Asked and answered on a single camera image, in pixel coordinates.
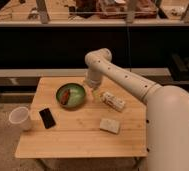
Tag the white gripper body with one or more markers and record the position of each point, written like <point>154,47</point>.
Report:
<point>96,93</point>

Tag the green ceramic bowl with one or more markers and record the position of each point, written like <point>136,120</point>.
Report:
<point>76,98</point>

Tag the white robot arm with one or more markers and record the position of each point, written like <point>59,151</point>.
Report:
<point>167,111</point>

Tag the red food in bowl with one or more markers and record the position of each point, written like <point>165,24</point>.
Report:
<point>65,97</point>

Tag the beige sponge block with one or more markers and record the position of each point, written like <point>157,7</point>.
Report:
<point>109,125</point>

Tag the wooden folding table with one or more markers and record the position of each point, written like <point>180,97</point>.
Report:
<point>77,133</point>

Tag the black smartphone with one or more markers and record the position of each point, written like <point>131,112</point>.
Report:
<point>47,118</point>

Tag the white plastic cup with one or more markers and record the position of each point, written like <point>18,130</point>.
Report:
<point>20,117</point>

